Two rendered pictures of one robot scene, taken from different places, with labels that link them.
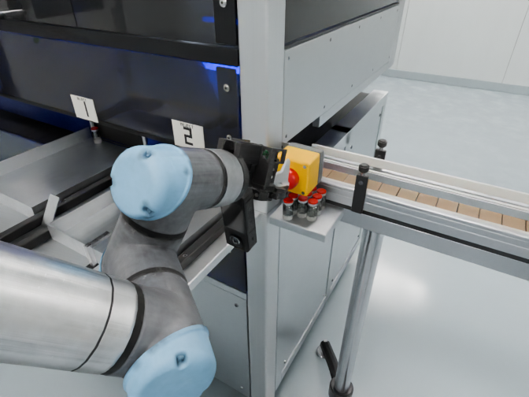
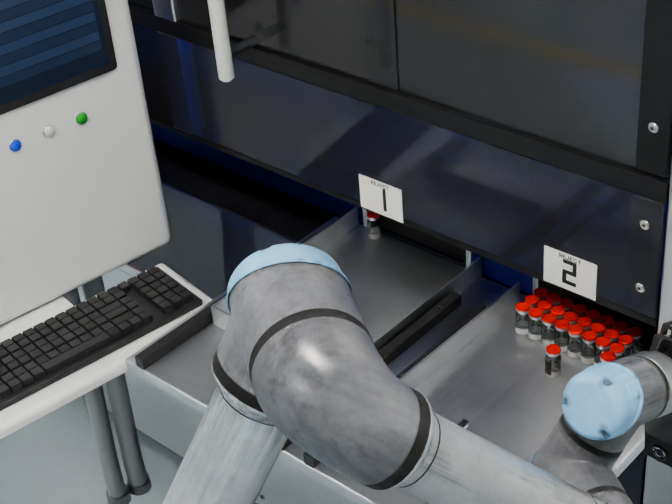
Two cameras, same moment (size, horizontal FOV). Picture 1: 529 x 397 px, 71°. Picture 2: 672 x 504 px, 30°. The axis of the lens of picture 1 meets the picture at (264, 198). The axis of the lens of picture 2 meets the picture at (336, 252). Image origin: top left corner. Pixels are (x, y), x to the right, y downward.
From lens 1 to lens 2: 0.99 m
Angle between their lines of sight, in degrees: 12
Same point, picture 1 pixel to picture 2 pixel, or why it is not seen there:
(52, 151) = not seen: hidden behind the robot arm
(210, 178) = (656, 397)
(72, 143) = (333, 238)
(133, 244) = (576, 460)
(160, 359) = not seen: outside the picture
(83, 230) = not seen: hidden behind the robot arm
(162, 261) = (609, 479)
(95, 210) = (421, 378)
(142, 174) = (602, 400)
